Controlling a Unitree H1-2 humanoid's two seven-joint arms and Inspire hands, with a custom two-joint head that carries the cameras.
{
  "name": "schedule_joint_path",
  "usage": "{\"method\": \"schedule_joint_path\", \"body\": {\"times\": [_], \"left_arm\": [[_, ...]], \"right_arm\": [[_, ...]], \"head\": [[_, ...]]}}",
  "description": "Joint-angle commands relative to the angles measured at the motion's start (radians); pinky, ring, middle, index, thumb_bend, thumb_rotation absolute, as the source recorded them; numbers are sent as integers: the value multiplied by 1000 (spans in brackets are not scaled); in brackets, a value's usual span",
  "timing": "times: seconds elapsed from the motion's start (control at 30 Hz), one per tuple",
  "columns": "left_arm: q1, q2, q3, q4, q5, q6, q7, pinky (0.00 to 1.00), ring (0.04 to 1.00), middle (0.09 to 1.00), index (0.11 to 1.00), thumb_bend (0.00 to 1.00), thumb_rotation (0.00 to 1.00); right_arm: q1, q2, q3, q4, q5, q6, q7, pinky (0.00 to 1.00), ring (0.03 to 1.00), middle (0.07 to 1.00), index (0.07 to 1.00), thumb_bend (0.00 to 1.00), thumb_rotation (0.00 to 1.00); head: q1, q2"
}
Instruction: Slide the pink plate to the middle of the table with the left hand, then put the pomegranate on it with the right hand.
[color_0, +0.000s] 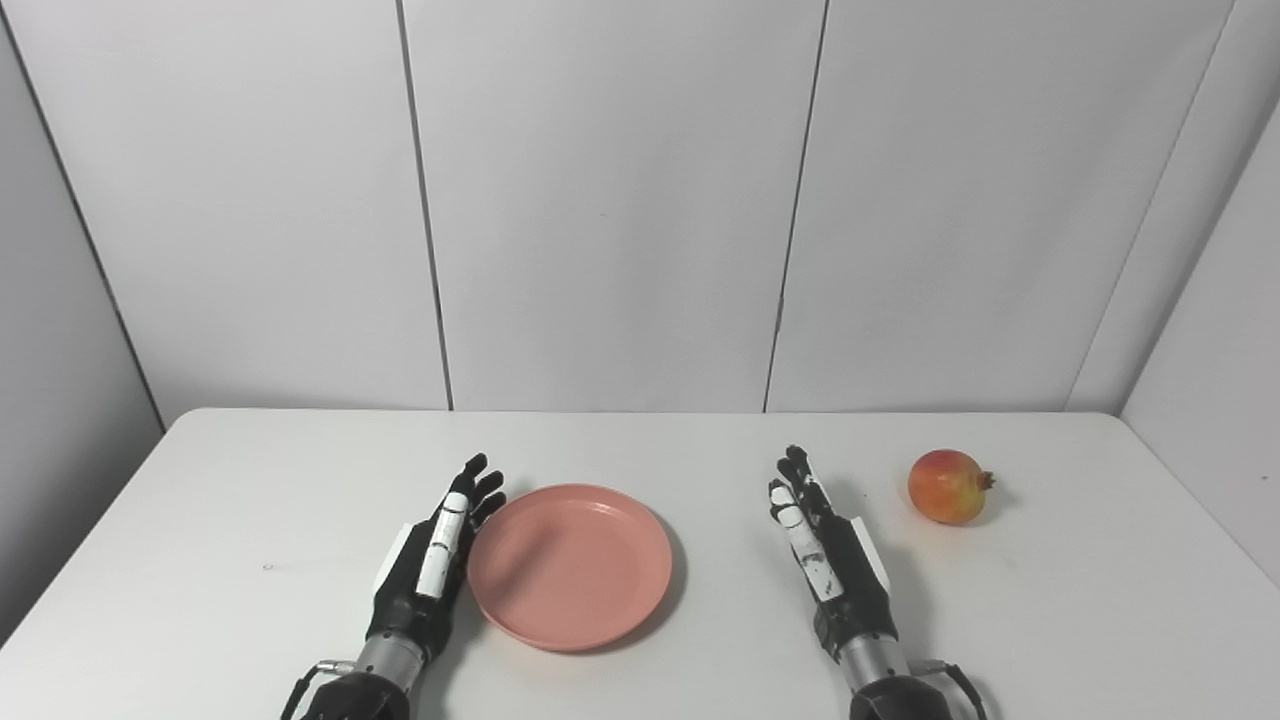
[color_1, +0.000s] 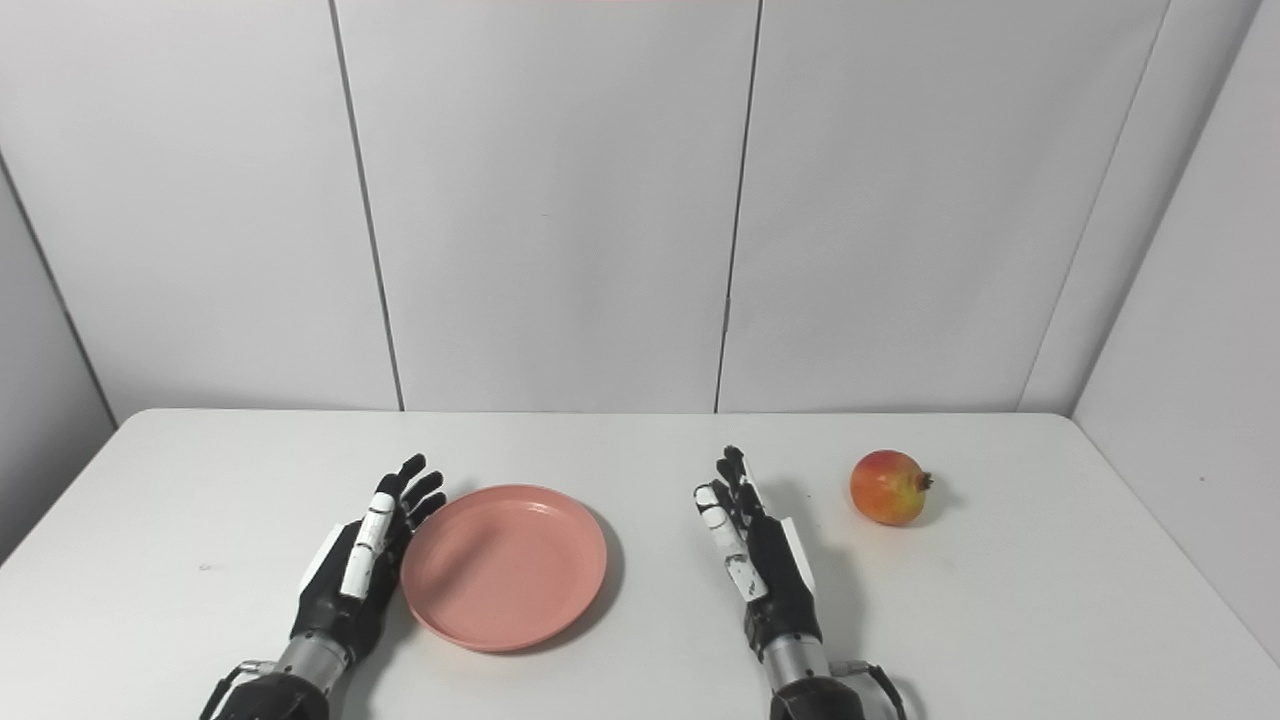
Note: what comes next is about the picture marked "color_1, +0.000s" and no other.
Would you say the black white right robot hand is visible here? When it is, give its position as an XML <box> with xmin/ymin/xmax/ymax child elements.
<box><xmin>694</xmin><ymin>445</ymin><xmax>824</xmax><ymax>663</ymax></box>

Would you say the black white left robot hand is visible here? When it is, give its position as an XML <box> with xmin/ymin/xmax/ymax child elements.
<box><xmin>290</xmin><ymin>453</ymin><xmax>448</xmax><ymax>666</ymax></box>

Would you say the red yellow pomegranate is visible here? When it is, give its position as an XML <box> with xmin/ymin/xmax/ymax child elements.
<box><xmin>850</xmin><ymin>450</ymin><xmax>934</xmax><ymax>527</ymax></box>

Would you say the pink round plate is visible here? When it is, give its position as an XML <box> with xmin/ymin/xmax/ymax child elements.
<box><xmin>401</xmin><ymin>485</ymin><xmax>608</xmax><ymax>653</ymax></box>

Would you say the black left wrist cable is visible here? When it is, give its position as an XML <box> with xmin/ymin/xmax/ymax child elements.
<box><xmin>198</xmin><ymin>660</ymin><xmax>279</xmax><ymax>720</ymax></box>

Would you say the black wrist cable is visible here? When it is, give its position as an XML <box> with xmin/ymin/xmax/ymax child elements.
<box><xmin>198</xmin><ymin>660</ymin><xmax>279</xmax><ymax>720</ymax></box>
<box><xmin>835</xmin><ymin>660</ymin><xmax>909</xmax><ymax>720</ymax></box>

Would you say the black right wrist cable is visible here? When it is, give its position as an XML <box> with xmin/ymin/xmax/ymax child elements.
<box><xmin>835</xmin><ymin>660</ymin><xmax>909</xmax><ymax>720</ymax></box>

